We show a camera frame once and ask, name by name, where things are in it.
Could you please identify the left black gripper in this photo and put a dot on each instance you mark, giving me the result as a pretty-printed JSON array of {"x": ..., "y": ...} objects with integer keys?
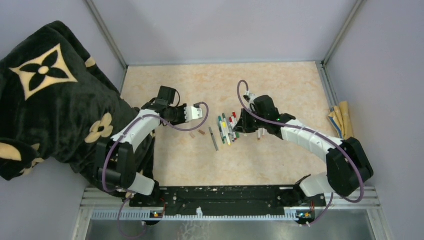
[{"x": 180, "y": 114}]

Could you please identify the green cap white marker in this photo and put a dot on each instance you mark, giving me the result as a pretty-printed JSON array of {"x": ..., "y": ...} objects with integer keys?
[{"x": 220, "y": 121}]

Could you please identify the dark green ink pen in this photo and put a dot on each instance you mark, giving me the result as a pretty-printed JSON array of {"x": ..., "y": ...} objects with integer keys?
[{"x": 220, "y": 132}]

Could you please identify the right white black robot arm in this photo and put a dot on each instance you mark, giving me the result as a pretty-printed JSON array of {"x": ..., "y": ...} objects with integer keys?
[{"x": 347, "y": 165}]

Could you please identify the yellow cap white marker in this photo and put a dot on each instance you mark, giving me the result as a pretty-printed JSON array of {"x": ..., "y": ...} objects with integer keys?
[{"x": 227, "y": 132}]

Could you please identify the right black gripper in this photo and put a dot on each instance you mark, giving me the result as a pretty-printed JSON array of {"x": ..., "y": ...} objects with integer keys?
[{"x": 243, "y": 125}]

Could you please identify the yellow folded cloth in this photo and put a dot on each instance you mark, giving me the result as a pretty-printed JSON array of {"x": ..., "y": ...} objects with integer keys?
[{"x": 339, "y": 117}]

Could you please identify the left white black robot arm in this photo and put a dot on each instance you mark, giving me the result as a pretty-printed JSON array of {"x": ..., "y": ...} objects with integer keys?
[{"x": 115, "y": 167}]

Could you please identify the blue tip acrylic marker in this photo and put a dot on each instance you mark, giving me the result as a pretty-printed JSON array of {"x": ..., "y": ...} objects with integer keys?
[{"x": 233, "y": 134}]

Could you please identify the red cap green-end marker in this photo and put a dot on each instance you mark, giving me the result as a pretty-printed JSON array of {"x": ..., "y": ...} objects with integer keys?
[{"x": 233, "y": 125}]

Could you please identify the black floral plush blanket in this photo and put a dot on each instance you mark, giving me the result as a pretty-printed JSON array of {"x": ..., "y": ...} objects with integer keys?
[{"x": 55, "y": 102}]

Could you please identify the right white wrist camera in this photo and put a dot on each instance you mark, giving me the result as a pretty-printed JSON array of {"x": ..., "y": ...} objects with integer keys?
[{"x": 250, "y": 98}]

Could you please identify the red cap white marker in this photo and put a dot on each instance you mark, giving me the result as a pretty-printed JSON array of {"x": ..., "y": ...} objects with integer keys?
[{"x": 234, "y": 117}]

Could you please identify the houndstooth patterned pen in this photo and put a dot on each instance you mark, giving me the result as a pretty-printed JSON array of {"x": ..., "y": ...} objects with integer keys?
[{"x": 213, "y": 139}]

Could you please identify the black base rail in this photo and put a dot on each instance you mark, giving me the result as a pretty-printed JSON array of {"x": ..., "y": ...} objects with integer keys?
[{"x": 227, "y": 201}]

